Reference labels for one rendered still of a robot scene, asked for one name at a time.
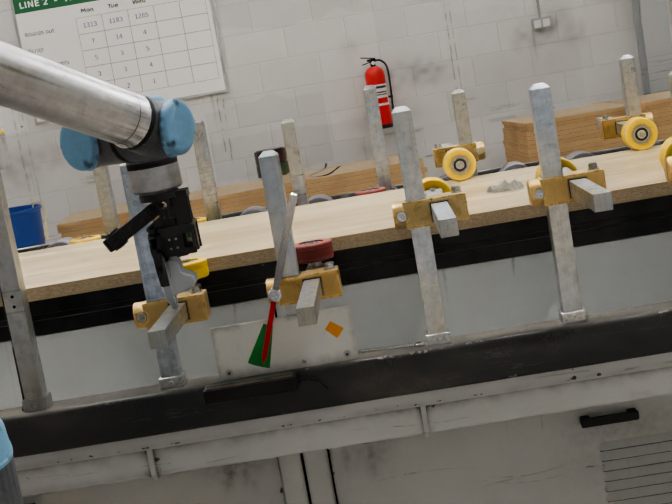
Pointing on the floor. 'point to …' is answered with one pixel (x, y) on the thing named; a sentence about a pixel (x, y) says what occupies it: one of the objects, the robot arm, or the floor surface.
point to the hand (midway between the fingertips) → (171, 302)
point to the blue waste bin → (29, 225)
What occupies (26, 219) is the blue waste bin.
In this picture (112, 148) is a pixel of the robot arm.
